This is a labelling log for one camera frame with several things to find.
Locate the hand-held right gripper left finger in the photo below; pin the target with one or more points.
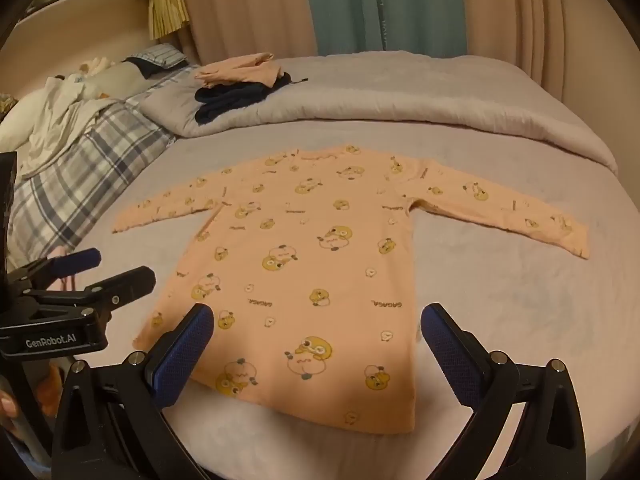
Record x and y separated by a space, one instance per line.
182 360

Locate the plaid blanket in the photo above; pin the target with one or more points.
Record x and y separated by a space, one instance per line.
100 160

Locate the person's left hand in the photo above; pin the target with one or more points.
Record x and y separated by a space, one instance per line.
7 404

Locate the yellow fringed cloth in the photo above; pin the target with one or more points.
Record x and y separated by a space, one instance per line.
167 10

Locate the white cloth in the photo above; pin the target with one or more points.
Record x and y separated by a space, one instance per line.
50 110

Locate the grey quilt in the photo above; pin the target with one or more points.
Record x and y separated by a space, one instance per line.
400 100

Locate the striped pillow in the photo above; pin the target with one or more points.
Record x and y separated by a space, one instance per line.
161 55

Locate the peach duck print shirt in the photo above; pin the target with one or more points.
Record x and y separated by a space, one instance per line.
310 270

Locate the beige curtain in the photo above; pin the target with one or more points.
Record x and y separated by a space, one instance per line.
525 10
240 10

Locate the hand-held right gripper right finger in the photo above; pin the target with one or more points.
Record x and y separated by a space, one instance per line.
450 360

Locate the beige headboard shelf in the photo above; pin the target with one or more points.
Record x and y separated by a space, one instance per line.
75 25

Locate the folded dark navy garment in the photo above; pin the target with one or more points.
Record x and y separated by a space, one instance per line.
225 102

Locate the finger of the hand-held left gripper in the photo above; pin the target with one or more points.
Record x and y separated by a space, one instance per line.
80 259
130 280

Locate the teal curtain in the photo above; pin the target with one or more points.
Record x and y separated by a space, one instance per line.
350 5

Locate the lavender bed sheet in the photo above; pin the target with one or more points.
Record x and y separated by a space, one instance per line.
500 285

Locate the folded peach garment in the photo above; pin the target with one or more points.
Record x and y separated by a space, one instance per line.
235 72

